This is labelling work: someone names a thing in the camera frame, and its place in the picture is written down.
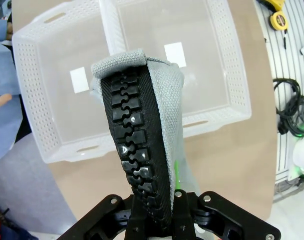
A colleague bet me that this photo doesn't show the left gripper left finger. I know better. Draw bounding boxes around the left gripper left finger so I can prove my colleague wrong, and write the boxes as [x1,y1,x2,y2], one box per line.
[57,193,152,240]

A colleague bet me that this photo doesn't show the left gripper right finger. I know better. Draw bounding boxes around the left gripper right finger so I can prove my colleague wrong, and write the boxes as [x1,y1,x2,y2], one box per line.
[171,189,282,240]

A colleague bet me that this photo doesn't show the grey pouch with black zipper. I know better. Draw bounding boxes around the grey pouch with black zipper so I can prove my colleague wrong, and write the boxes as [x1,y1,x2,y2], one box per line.
[90,48,201,237]

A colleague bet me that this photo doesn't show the person's right hand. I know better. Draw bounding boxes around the person's right hand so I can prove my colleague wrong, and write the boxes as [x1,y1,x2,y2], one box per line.
[0,93,13,113]

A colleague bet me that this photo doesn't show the person's left hand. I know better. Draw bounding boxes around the person's left hand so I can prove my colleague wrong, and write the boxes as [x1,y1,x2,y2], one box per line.
[4,23,14,42]

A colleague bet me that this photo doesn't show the white perforated plastic basket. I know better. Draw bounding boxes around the white perforated plastic basket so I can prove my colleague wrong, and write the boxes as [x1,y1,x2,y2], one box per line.
[11,0,119,165]
[98,0,252,138]

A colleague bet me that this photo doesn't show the white paper label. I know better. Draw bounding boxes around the white paper label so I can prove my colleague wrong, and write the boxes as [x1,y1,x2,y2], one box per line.
[163,41,187,68]
[69,66,90,95]

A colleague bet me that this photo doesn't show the white slotted mounting platform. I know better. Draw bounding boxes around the white slotted mounting platform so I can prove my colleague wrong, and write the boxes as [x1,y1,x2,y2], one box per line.
[254,0,304,204]

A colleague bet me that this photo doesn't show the person in blue shirt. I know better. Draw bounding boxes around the person in blue shirt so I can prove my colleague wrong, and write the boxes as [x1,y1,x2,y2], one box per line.
[0,39,26,165]

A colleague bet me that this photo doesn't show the black cable bundle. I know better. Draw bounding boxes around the black cable bundle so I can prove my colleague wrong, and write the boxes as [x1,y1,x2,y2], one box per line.
[273,76,304,138]

